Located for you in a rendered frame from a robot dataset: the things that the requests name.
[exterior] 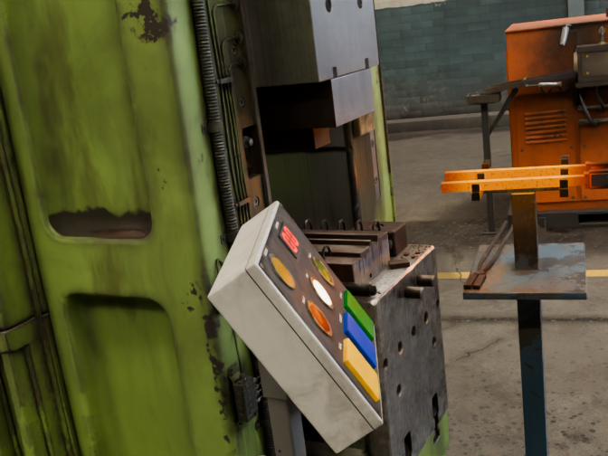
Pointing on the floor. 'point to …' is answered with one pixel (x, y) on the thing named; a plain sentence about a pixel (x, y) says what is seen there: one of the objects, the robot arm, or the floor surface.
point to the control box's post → (287, 428)
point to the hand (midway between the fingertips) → (606, 178)
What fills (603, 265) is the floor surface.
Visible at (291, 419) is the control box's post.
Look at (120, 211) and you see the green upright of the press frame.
